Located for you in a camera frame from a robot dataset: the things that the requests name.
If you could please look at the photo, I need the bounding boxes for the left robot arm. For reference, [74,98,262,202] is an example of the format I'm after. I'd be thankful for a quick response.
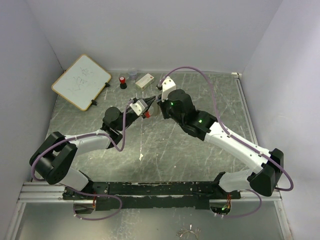
[29,96,157,200]

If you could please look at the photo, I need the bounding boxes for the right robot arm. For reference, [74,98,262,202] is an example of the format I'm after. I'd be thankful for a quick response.
[157,89,284,199]

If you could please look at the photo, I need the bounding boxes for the white green staple box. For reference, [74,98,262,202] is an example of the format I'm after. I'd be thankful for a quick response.
[135,73,155,90]

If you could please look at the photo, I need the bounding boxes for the red black stamp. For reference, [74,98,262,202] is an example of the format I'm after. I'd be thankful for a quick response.
[119,76,127,90]

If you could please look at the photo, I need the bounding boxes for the clear jar of paperclips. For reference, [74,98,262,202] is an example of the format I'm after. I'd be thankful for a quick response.
[127,68,138,81]

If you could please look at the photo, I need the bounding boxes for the yellow framed whiteboard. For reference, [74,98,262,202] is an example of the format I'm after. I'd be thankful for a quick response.
[51,54,112,111]

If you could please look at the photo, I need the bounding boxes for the black base bar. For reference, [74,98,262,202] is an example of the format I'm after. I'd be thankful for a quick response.
[62,181,241,212]

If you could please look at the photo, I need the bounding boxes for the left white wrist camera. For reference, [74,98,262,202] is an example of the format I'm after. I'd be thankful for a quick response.
[129,99,148,116]

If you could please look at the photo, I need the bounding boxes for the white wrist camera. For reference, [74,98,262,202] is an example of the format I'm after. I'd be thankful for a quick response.
[129,99,148,116]
[156,76,177,102]

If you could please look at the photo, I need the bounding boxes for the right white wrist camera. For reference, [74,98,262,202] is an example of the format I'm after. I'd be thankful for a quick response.
[156,76,177,102]

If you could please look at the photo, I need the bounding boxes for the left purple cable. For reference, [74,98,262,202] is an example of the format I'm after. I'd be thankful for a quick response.
[30,99,137,221]

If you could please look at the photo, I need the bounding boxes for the purple cable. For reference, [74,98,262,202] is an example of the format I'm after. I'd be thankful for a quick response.
[158,65,295,218]
[30,99,137,221]

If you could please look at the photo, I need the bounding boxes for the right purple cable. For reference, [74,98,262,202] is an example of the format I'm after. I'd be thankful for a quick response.
[158,65,295,218]

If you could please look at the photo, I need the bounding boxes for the aluminium rail frame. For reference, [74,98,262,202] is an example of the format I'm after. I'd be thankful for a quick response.
[17,71,293,240]

